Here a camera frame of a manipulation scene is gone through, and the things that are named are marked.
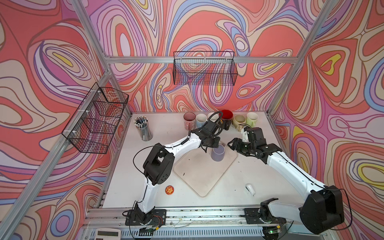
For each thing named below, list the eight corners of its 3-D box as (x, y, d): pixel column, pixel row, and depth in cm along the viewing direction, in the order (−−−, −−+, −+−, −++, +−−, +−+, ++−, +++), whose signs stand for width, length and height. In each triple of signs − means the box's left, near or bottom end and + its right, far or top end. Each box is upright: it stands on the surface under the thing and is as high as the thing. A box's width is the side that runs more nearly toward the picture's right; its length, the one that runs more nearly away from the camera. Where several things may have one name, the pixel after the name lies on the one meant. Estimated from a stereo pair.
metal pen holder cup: (140, 141, 105) (132, 125, 91) (143, 132, 111) (135, 115, 96) (152, 141, 105) (145, 125, 91) (154, 132, 111) (148, 115, 96)
